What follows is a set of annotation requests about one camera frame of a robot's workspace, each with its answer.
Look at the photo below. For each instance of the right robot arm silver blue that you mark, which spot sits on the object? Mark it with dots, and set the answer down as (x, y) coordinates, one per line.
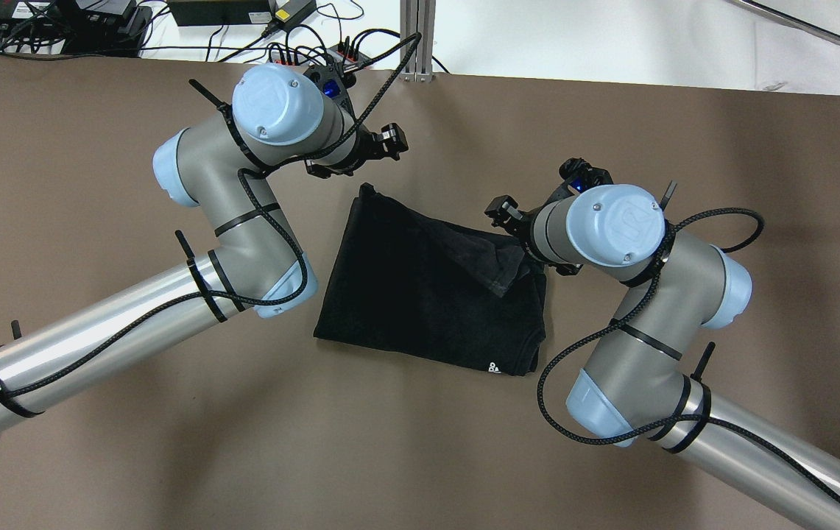
(623, 382)

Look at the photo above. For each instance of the grey orange usb hub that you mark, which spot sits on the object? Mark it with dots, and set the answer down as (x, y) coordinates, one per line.
(345, 54)
(280, 54)

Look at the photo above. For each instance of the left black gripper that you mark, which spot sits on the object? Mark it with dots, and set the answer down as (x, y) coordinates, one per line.
(369, 147)

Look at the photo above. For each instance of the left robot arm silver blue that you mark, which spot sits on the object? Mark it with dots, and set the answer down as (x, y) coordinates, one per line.
(275, 117)

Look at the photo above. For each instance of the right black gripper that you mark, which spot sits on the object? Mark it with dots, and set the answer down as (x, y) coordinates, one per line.
(520, 221)

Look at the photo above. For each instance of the black t-shirt with logo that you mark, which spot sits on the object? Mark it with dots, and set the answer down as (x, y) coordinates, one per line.
(407, 283)

